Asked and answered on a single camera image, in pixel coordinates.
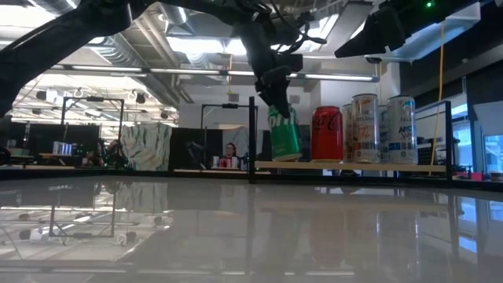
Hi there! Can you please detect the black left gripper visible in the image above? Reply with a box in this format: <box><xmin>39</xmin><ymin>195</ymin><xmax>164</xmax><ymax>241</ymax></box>
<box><xmin>234</xmin><ymin>20</ymin><xmax>295</xmax><ymax>119</ymax></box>

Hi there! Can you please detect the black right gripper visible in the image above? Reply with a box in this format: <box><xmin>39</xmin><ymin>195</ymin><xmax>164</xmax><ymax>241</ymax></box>
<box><xmin>333</xmin><ymin>0</ymin><xmax>430</xmax><ymax>59</ymax></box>

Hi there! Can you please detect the green Sprite can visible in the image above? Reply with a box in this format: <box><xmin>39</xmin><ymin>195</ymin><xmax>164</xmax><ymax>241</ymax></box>
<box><xmin>267</xmin><ymin>104</ymin><xmax>303</xmax><ymax>163</ymax></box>

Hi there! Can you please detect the red cola can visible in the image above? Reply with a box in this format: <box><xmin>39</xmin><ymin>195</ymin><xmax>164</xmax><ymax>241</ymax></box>
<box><xmin>310</xmin><ymin>105</ymin><xmax>346</xmax><ymax>164</ymax></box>

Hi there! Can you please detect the white yellow Celsius can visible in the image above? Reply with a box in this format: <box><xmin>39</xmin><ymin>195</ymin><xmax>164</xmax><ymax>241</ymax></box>
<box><xmin>342</xmin><ymin>104</ymin><xmax>354</xmax><ymax>164</ymax></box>

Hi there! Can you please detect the white pineapple Celsius can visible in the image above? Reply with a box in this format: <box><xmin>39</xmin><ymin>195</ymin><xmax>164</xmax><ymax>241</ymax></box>
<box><xmin>351</xmin><ymin>93</ymin><xmax>381</xmax><ymax>164</ymax></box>

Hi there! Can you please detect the white blue Arctic Celsius can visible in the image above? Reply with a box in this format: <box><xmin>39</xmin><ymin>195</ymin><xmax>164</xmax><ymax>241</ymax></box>
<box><xmin>378</xmin><ymin>104</ymin><xmax>391</xmax><ymax>164</ymax></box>
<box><xmin>387</xmin><ymin>94</ymin><xmax>419</xmax><ymax>165</ymax></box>

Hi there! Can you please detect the black cabinet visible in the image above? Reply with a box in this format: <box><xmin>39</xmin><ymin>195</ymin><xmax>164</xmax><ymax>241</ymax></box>
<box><xmin>300</xmin><ymin>124</ymin><xmax>314</xmax><ymax>160</ymax></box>

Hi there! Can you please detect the person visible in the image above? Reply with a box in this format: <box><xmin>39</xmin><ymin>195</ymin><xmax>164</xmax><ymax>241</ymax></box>
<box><xmin>222</xmin><ymin>142</ymin><xmax>239</xmax><ymax>169</ymax></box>
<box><xmin>84</xmin><ymin>138</ymin><xmax>129</xmax><ymax>168</ymax></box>

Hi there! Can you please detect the long ceiling tube light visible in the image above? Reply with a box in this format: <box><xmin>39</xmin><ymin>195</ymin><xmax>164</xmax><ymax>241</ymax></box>
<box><xmin>149</xmin><ymin>67</ymin><xmax>380</xmax><ymax>83</ymax></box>

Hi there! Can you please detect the white ceiling hood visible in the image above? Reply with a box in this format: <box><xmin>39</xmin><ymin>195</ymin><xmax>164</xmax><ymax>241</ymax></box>
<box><xmin>365</xmin><ymin>6</ymin><xmax>481</xmax><ymax>64</ymax></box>

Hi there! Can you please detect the black partition panel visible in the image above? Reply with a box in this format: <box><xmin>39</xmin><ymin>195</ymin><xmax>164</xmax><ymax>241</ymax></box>
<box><xmin>168</xmin><ymin>127</ymin><xmax>223</xmax><ymax>172</ymax></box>

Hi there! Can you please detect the smooth silver ceiling pipe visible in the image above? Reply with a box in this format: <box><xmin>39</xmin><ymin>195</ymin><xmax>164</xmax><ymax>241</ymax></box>
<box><xmin>156</xmin><ymin>2</ymin><xmax>189</xmax><ymax>27</ymax></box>

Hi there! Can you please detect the white green patterned cloth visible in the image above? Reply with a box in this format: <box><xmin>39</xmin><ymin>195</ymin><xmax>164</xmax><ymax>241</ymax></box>
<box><xmin>120</xmin><ymin>123</ymin><xmax>174</xmax><ymax>172</ymax></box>

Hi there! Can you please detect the glowing blue window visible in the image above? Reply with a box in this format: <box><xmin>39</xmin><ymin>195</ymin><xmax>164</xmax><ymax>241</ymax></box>
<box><xmin>483</xmin><ymin>134</ymin><xmax>503</xmax><ymax>174</ymax></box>

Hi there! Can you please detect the black screen panel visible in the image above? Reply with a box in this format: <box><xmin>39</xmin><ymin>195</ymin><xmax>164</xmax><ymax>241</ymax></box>
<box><xmin>49</xmin><ymin>123</ymin><xmax>101</xmax><ymax>158</ymax></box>

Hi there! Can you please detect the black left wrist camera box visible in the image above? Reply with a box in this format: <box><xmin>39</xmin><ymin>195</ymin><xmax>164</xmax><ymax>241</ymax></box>
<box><xmin>277</xmin><ymin>53</ymin><xmax>305</xmax><ymax>75</ymax></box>

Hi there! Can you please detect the black metal frame stand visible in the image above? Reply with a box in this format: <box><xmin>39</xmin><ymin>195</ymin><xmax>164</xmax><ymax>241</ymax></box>
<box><xmin>200</xmin><ymin>102</ymin><xmax>259</xmax><ymax>172</ymax></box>

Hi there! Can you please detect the black frame wooden shelf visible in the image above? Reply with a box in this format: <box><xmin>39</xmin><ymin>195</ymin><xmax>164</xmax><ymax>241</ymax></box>
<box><xmin>248</xmin><ymin>96</ymin><xmax>453</xmax><ymax>185</ymax></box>

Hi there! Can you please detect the silver ribbed ceiling duct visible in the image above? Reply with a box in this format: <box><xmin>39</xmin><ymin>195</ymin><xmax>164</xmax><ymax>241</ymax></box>
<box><xmin>92</xmin><ymin>33</ymin><xmax>182</xmax><ymax>105</ymax></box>

